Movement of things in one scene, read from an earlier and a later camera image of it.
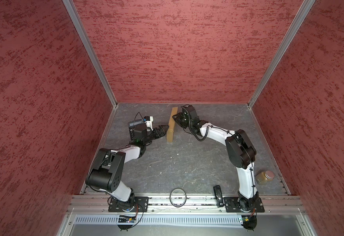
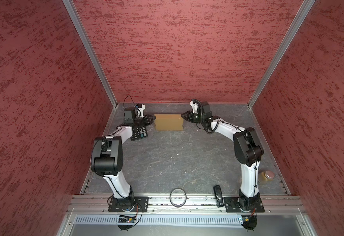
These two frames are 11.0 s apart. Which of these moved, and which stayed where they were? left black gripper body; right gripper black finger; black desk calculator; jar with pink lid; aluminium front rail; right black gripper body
Moved: right black gripper body; right gripper black finger; left black gripper body
Stayed: jar with pink lid; black desk calculator; aluminium front rail
